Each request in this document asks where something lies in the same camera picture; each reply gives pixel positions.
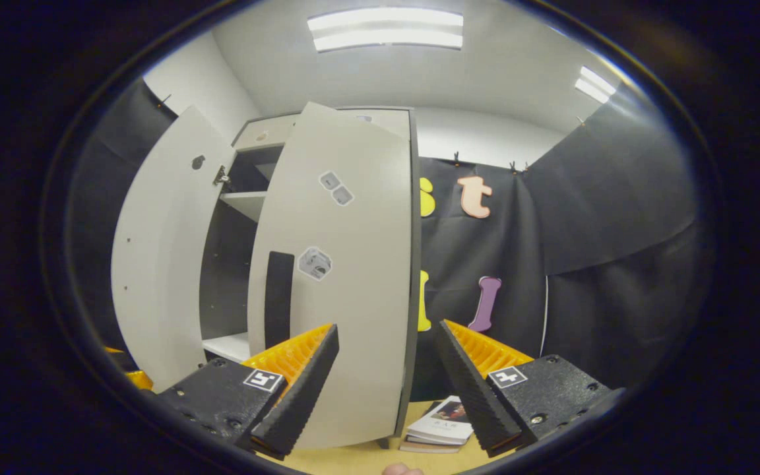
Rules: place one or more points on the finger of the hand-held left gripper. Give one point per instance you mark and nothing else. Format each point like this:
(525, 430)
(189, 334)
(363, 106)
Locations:
(141, 380)

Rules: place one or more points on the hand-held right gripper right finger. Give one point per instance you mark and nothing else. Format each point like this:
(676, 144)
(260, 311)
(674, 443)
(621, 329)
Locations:
(469, 389)

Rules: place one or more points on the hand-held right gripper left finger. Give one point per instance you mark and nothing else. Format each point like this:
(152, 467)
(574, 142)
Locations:
(304, 389)

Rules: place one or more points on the grey cabinet door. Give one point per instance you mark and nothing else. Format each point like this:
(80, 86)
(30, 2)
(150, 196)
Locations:
(162, 264)
(353, 277)

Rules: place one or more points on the grey cabinet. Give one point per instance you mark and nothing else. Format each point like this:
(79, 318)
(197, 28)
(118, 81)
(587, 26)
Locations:
(225, 264)

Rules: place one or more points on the grey cabinet shelf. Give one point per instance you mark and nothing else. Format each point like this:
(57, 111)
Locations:
(248, 201)
(231, 346)

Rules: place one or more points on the thin pale book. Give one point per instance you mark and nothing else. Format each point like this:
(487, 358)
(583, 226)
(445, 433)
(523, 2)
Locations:
(419, 448)

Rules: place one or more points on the black backdrop cloth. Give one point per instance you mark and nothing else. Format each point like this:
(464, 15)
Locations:
(617, 297)

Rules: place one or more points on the small ceiling light panel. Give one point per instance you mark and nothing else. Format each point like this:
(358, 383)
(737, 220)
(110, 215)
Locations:
(596, 84)

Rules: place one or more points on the large ceiling light panel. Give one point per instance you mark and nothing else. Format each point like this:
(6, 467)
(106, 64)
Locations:
(386, 30)

